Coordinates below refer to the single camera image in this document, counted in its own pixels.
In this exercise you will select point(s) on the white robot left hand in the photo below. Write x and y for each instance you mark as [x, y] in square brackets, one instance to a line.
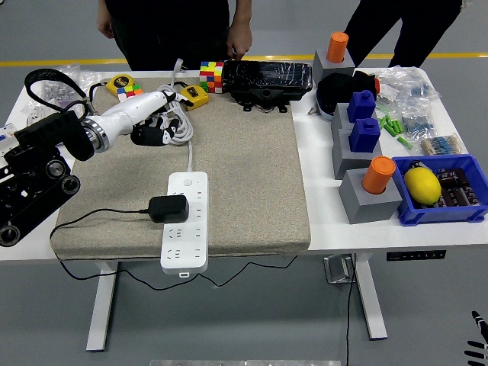
[133, 112]

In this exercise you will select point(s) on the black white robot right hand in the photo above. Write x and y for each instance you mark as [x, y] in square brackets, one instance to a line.
[482, 335]

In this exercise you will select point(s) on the person's right hand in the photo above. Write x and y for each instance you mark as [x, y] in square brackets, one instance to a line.
[105, 26]

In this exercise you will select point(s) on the person's left hand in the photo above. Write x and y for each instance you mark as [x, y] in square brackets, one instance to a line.
[239, 38]

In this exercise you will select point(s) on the black plug adapter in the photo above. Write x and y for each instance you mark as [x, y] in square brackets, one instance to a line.
[169, 209]

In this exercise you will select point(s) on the white power strip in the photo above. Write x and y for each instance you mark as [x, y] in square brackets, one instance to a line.
[187, 248]

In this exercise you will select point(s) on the person's right forearm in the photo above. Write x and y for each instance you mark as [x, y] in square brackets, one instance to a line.
[104, 7]

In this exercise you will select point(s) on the colourful puzzle cube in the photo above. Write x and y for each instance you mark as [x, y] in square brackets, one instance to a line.
[211, 78]
[129, 91]

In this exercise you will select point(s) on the yellow tape measure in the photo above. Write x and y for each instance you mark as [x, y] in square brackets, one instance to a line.
[120, 82]
[195, 98]

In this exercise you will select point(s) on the black film-wrapped device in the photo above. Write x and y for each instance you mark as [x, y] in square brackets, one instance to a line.
[267, 76]

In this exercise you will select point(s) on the person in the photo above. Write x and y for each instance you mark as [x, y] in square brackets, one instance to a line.
[381, 23]
[164, 34]

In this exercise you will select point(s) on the clear bag of screws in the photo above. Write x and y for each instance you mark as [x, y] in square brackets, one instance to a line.
[55, 91]

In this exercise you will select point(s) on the grey block with round hole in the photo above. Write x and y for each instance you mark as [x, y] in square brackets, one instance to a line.
[366, 207]
[328, 70]

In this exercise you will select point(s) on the orange cylinder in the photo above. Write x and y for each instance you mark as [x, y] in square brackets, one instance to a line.
[337, 47]
[377, 177]

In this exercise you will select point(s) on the small metal clip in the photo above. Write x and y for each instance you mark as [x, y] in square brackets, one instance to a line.
[312, 111]

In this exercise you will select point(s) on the black table control panel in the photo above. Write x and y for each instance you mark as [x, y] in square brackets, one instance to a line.
[415, 255]

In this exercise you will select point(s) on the black cap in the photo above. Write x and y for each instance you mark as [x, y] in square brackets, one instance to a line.
[335, 91]

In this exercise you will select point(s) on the white table leg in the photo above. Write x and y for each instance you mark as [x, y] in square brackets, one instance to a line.
[371, 301]
[103, 305]

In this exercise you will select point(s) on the blue plastic bin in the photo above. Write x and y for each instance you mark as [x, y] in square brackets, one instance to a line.
[438, 215]

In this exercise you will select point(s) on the grey block with square hole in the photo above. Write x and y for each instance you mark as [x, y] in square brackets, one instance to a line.
[343, 160]
[339, 118]

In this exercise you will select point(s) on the grey-brown mat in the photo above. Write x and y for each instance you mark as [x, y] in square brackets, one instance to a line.
[248, 171]

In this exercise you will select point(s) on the white circuit breaker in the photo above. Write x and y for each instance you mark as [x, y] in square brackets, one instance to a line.
[5, 137]

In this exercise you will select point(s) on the blue stepped block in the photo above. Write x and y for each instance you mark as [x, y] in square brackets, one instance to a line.
[364, 137]
[360, 106]

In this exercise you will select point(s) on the red plastic piece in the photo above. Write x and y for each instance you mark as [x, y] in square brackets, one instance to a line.
[377, 85]

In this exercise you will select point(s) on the yellow lemon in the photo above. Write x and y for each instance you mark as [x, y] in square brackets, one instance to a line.
[421, 185]

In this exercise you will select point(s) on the clear bag of blue resistors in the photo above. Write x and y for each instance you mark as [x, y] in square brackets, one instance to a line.
[417, 126]
[415, 89]

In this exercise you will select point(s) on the clear bag of taped resistors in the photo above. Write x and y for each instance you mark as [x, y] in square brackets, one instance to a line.
[442, 145]

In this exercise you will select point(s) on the white wall socket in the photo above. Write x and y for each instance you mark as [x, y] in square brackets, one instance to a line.
[38, 114]

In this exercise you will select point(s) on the silver metal bracket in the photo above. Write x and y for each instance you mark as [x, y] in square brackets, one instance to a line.
[337, 268]

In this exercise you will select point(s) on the green wall anchor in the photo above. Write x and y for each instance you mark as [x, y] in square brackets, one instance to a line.
[405, 142]
[389, 121]
[389, 130]
[398, 126]
[381, 122]

